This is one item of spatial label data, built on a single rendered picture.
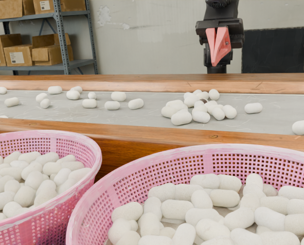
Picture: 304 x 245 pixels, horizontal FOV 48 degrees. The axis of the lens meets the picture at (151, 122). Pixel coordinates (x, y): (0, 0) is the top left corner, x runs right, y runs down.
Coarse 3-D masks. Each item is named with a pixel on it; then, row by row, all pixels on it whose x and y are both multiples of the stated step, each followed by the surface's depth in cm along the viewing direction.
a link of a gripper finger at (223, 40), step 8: (200, 24) 75; (208, 24) 74; (216, 24) 73; (200, 32) 75; (216, 32) 74; (224, 32) 72; (216, 40) 72; (224, 40) 75; (216, 48) 72; (224, 48) 76; (216, 56) 72; (216, 64) 73
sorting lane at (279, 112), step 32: (0, 96) 94; (32, 96) 90; (64, 96) 87; (96, 96) 84; (128, 96) 81; (160, 96) 78; (224, 96) 73; (256, 96) 71; (288, 96) 69; (192, 128) 55; (224, 128) 54; (256, 128) 53; (288, 128) 52
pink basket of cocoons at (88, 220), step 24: (216, 144) 40; (240, 144) 40; (120, 168) 36; (144, 168) 38; (168, 168) 39; (192, 168) 40; (216, 168) 40; (240, 168) 39; (264, 168) 38; (288, 168) 37; (96, 192) 32; (120, 192) 36; (144, 192) 38; (72, 216) 28; (96, 216) 32; (72, 240) 25; (96, 240) 30
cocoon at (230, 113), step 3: (225, 105) 59; (228, 105) 59; (222, 108) 60; (225, 108) 59; (228, 108) 58; (231, 108) 58; (234, 108) 58; (225, 111) 58; (228, 111) 57; (231, 111) 57; (234, 111) 57; (225, 114) 58; (228, 114) 58; (231, 114) 57; (234, 114) 57; (228, 117) 58; (231, 117) 58
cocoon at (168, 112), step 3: (162, 108) 62; (165, 108) 61; (168, 108) 61; (171, 108) 60; (174, 108) 60; (162, 111) 62; (165, 111) 61; (168, 111) 60; (171, 111) 60; (174, 111) 60; (177, 111) 60; (162, 114) 62; (165, 114) 61; (168, 114) 60; (171, 114) 60; (168, 117) 61
